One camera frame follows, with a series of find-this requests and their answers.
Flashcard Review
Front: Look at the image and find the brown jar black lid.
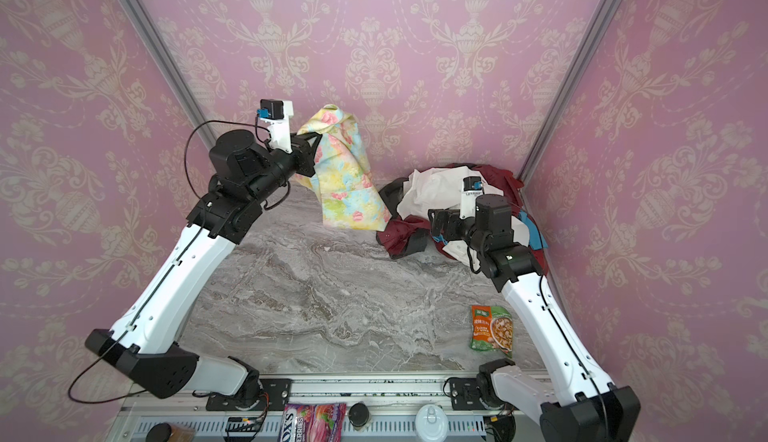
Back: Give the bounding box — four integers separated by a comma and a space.
145, 422, 196, 442

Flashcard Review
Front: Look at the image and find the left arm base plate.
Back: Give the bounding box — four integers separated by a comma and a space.
205, 377, 293, 413

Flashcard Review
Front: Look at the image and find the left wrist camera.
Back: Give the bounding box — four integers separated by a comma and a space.
257, 99, 294, 154

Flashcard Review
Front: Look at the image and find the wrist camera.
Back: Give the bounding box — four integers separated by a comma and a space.
459, 176, 484, 219
257, 99, 294, 154

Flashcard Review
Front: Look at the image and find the aluminium front rail frame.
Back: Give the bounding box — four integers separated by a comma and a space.
109, 365, 551, 441

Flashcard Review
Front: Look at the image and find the green orange snack packet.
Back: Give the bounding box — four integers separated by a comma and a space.
469, 305, 514, 354

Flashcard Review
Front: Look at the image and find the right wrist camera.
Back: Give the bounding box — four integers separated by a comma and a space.
459, 176, 484, 219

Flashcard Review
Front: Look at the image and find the pink candy bag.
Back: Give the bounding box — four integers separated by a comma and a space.
278, 403, 347, 442

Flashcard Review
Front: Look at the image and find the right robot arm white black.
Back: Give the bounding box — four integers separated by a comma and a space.
428, 194, 641, 441

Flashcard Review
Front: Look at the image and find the small black round cap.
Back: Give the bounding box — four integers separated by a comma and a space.
347, 402, 371, 430

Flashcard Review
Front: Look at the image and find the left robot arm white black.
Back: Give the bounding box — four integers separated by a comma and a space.
85, 129, 322, 410

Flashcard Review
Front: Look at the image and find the maroon cloth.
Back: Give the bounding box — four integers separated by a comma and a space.
376, 164, 549, 271

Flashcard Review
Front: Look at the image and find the blue cloth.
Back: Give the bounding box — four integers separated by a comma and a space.
518, 210, 548, 251

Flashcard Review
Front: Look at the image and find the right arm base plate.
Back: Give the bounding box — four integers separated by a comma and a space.
443, 375, 499, 411

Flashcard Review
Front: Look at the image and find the floral pastel cloth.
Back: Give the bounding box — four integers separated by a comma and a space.
292, 104, 391, 231

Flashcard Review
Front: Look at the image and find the black cloth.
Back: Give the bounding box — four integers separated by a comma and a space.
379, 177, 410, 218

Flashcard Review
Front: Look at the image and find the white shirt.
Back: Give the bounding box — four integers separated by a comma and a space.
388, 164, 530, 244

